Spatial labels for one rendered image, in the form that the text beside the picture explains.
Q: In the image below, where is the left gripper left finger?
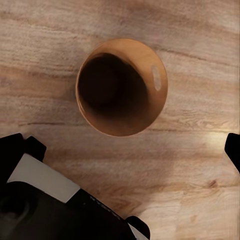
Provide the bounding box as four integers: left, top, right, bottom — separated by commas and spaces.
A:
0, 133, 26, 192

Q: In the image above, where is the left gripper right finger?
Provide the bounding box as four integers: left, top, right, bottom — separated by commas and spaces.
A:
225, 133, 240, 172

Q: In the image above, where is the trash can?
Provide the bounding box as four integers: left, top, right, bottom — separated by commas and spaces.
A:
75, 38, 168, 138

